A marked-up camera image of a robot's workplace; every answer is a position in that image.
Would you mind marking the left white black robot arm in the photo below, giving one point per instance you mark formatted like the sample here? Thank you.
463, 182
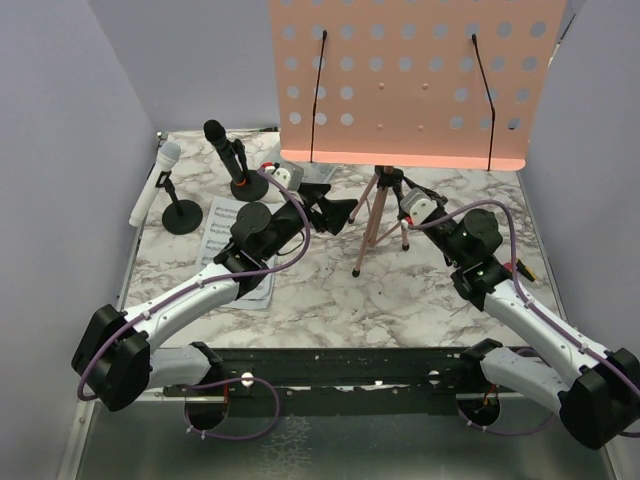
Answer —
122, 353

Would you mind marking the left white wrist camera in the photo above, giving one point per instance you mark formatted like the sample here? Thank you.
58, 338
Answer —
287, 174

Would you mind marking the clear plastic organizer box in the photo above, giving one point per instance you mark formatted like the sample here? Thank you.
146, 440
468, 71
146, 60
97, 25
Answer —
313, 172

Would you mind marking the thin metal rod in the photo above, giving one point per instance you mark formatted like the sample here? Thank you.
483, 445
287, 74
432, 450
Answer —
463, 308

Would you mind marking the black mounting rail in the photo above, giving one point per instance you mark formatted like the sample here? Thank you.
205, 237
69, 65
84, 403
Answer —
340, 382

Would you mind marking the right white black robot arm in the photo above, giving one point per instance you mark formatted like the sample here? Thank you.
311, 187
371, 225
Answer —
593, 390

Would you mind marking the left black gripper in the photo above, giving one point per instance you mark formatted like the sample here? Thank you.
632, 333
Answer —
334, 211

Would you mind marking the black microphone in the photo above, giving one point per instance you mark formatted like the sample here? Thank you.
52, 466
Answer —
229, 152

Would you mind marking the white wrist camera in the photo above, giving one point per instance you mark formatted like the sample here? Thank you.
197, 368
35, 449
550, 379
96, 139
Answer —
287, 174
416, 206

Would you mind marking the red yellow screwdriver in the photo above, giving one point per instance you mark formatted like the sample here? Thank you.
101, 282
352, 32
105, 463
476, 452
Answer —
522, 269

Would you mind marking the black round mic stand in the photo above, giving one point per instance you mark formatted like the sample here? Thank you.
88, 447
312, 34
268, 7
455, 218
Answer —
181, 217

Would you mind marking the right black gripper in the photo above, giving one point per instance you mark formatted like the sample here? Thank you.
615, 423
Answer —
441, 201

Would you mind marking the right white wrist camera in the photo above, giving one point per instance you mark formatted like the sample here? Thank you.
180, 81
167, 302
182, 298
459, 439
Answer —
416, 206

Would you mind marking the white microphone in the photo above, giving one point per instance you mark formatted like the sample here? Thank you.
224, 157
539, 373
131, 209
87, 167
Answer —
167, 157

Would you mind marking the sheet music page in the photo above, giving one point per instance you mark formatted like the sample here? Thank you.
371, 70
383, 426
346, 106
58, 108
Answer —
259, 297
217, 232

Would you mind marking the pink music stand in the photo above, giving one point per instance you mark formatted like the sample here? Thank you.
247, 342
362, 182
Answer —
436, 84

